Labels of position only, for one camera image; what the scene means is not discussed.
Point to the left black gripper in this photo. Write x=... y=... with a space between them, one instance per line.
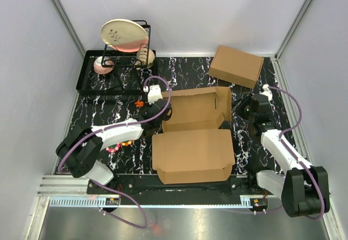
x=149 y=107

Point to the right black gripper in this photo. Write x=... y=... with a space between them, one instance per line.
x=245 y=100

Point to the brown cardboard box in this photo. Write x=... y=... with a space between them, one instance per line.
x=193 y=148
x=235 y=66

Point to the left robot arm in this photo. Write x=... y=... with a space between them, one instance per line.
x=80 y=149

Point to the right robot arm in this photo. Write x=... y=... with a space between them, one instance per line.
x=303 y=188

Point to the closed brown cardboard box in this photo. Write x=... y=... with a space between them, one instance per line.
x=235 y=66

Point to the small orange flower toy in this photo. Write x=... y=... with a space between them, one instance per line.
x=139 y=103

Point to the small cream plate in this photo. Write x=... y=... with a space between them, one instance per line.
x=145 y=57

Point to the small pink bowl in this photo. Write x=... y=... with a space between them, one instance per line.
x=103 y=66

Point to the large cream pink plate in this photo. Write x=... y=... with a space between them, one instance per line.
x=124 y=35

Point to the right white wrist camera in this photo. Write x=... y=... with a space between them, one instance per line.
x=267 y=92

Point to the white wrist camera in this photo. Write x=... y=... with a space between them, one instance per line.
x=153 y=93
x=267 y=92

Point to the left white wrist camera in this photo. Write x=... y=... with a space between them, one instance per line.
x=153 y=93

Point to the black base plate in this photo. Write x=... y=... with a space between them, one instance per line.
x=149 y=190

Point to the black wire dish rack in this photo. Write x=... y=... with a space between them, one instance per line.
x=125 y=79

